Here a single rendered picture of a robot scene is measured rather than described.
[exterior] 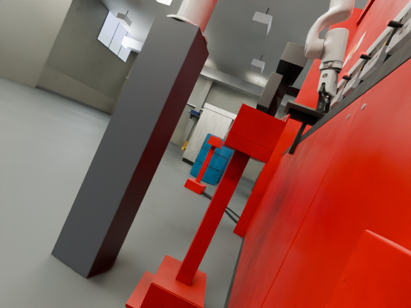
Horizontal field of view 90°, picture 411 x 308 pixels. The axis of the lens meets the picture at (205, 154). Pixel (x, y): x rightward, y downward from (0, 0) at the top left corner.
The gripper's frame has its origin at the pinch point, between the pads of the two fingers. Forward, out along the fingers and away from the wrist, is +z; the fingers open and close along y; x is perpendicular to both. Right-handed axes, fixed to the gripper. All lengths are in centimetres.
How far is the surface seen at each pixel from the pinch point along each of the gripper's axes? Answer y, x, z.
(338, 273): -77, -29, 27
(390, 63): -58, -27, 2
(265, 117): -37.4, 5.0, 9.1
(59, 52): 45, 1025, -220
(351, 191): -70, -27, 20
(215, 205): -43, 17, 43
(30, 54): -52, 850, -149
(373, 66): 2.0, -14.4, -16.4
